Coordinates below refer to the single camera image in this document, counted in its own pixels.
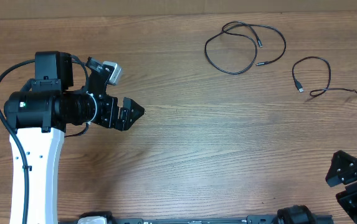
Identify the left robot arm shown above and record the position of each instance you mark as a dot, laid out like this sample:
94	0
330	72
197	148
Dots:
36	117

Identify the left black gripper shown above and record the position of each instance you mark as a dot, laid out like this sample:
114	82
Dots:
123	122

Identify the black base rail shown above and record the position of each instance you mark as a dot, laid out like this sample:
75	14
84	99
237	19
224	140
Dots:
250	219

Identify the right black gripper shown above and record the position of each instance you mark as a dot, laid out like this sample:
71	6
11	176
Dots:
351	172

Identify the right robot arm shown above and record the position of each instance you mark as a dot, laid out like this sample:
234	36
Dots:
300	214

